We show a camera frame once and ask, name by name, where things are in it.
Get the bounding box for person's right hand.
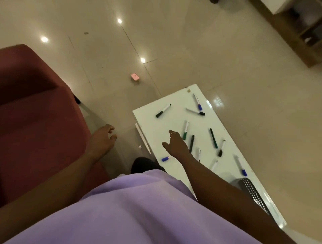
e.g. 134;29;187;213
162;130;192;159

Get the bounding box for person's left hand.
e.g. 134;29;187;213
86;124;118;161

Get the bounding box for person's left forearm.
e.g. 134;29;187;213
0;151;111;223

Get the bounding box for person's right forearm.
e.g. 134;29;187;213
179;151;292;244

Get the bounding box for white low table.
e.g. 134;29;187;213
132;84;288;229

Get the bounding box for black trousers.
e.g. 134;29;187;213
131;157;167;174

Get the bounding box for dark green marker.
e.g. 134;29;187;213
209;128;218;149

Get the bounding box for blue capped white marker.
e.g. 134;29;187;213
234;155;248;177
193;94;203;111

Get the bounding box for purple shirt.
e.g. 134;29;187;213
5;169;262;244

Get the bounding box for red upholstered sofa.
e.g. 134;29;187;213
0;44;109;207

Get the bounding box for grey mesh basket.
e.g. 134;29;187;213
230;177;273;217

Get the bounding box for wooden shelf unit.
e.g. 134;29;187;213
249;0;322;68

